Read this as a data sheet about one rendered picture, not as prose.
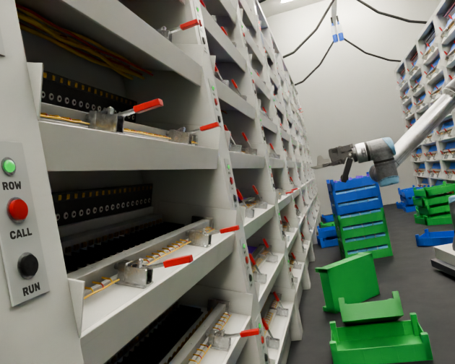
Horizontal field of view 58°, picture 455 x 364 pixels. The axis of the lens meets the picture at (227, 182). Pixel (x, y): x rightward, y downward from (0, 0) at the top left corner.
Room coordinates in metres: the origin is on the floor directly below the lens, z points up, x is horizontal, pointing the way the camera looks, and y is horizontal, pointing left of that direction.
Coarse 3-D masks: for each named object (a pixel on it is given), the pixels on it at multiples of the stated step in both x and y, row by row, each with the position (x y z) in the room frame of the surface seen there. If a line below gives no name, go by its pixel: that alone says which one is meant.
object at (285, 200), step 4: (276, 184) 2.32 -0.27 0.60; (280, 184) 2.32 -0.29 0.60; (284, 184) 2.31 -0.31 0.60; (276, 188) 2.31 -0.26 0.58; (284, 188) 2.31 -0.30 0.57; (288, 188) 2.31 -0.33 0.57; (276, 192) 1.72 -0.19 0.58; (284, 196) 2.07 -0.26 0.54; (288, 196) 2.17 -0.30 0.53; (280, 200) 1.85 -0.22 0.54; (284, 200) 1.97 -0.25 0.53; (288, 200) 2.19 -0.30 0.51; (280, 204) 1.83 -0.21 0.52; (284, 204) 1.99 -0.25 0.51; (280, 208) 1.85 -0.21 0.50
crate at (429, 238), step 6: (426, 234) 2.95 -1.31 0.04; (432, 234) 2.93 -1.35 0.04; (438, 234) 2.90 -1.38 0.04; (444, 234) 2.88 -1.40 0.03; (450, 234) 2.85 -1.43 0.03; (420, 240) 2.80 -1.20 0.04; (426, 240) 2.78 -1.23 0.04; (432, 240) 2.75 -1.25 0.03; (438, 240) 2.72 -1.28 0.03; (444, 240) 2.70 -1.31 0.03; (450, 240) 2.67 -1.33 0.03
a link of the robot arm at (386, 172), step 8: (384, 160) 1.86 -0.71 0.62; (392, 160) 1.86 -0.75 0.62; (376, 168) 1.89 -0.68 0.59; (384, 168) 1.86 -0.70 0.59; (392, 168) 1.86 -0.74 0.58; (376, 176) 1.92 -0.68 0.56; (384, 176) 1.87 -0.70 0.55; (392, 176) 1.86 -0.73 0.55; (384, 184) 1.87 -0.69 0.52; (392, 184) 1.87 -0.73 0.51
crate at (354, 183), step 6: (366, 174) 2.90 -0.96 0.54; (330, 180) 2.73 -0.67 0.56; (348, 180) 2.91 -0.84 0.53; (354, 180) 2.72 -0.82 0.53; (360, 180) 2.71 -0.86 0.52; (366, 180) 2.71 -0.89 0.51; (372, 180) 2.70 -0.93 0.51; (330, 186) 2.78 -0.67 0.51; (336, 186) 2.73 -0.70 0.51; (342, 186) 2.72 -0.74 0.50; (348, 186) 2.72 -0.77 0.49; (354, 186) 2.72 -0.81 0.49
